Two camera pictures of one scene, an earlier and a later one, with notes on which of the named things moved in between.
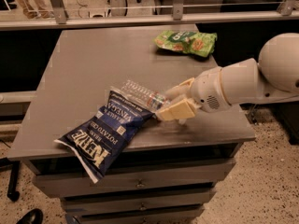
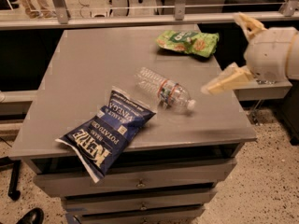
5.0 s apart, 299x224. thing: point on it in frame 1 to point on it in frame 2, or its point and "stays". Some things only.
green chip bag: [189, 42] stays
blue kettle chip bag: [96, 141] stays
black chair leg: [14, 165] stays
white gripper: [206, 90] to [268, 54]
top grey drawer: [136, 178] stays
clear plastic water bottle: [142, 95] to [169, 93]
